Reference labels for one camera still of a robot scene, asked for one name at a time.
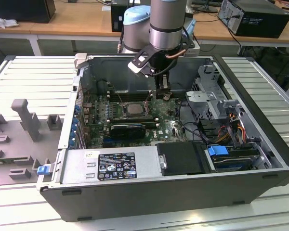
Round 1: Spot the black and grey PC case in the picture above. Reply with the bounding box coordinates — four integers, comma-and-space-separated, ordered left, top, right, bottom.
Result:
36, 53, 289, 223

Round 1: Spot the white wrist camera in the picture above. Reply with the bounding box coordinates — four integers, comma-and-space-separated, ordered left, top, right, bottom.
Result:
127, 49, 158, 78

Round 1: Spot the silver power supply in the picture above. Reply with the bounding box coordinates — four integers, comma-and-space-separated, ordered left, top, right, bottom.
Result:
59, 145, 166, 185

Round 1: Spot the metal locking lever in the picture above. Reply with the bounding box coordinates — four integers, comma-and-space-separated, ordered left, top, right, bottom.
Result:
116, 91, 126, 108
145, 91, 154, 108

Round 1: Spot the black computer box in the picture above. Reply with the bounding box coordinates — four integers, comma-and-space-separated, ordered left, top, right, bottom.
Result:
0, 0, 56, 24

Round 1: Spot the black cylindrical component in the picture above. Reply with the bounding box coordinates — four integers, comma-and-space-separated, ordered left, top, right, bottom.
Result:
96, 80, 107, 94

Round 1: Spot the black computer power cable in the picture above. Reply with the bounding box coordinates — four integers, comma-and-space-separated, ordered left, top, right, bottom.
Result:
227, 21, 244, 56

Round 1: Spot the copper coloured cable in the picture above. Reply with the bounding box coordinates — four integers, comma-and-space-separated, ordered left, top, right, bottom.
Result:
165, 49, 189, 60

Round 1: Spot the pale grey case handle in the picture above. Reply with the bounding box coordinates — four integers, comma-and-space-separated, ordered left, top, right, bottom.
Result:
74, 53, 88, 71

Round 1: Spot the black plastic shroud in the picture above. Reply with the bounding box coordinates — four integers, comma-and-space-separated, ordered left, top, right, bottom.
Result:
156, 141, 208, 176

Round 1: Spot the orange yellow wire bundle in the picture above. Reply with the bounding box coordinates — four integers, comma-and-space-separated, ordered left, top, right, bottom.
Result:
218, 113, 247, 145

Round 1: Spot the white crumpled paper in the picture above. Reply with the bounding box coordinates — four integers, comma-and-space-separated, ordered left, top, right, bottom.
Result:
0, 13, 19, 29

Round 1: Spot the silver CPU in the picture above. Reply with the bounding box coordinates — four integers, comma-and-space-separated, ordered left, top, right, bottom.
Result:
127, 104, 142, 114

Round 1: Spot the wide black desktop computer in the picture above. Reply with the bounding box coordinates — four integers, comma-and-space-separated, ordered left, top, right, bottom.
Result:
218, 0, 289, 39

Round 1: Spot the green motherboard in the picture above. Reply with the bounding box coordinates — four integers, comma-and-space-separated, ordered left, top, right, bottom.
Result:
83, 92, 200, 149

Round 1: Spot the narrow black computer tower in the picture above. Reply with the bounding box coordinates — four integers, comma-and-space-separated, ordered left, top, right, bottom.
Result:
110, 0, 130, 33

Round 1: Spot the blue case latch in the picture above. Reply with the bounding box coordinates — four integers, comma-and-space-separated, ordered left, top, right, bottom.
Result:
37, 165, 51, 176

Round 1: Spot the hard disk in blue carrier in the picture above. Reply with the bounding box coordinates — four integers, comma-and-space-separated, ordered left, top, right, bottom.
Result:
204, 143, 273, 173

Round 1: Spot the silver metal drive cage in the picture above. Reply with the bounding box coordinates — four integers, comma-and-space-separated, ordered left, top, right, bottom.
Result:
184, 64, 248, 122

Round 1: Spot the CPU socket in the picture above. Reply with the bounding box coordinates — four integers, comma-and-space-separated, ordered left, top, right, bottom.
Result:
121, 102, 150, 117

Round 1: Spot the white box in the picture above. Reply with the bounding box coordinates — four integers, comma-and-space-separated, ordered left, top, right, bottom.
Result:
183, 39, 201, 57

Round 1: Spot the grey parts rack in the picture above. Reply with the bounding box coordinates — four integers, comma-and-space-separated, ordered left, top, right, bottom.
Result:
0, 98, 66, 186

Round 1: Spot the wooden desk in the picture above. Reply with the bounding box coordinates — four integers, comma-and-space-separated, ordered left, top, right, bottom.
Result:
0, 0, 289, 57

